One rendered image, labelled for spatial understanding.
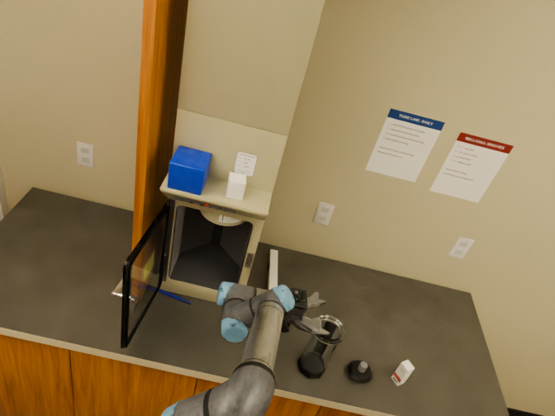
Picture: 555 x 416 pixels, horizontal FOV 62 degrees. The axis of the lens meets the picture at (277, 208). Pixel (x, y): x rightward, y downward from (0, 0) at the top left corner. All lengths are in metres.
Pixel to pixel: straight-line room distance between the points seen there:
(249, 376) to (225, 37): 0.81
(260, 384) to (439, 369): 1.09
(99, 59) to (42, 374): 1.18
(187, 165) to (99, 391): 1.01
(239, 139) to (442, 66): 0.77
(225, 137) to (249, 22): 0.33
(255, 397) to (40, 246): 1.26
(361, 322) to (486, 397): 0.52
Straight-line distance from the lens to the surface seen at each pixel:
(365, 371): 1.76
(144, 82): 1.24
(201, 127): 1.35
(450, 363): 2.01
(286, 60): 1.23
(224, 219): 1.54
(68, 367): 1.89
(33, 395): 2.15
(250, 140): 1.34
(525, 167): 2.01
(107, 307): 1.78
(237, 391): 0.97
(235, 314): 1.32
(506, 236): 2.20
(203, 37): 1.25
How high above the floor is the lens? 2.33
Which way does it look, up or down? 37 degrees down
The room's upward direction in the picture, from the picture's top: 16 degrees clockwise
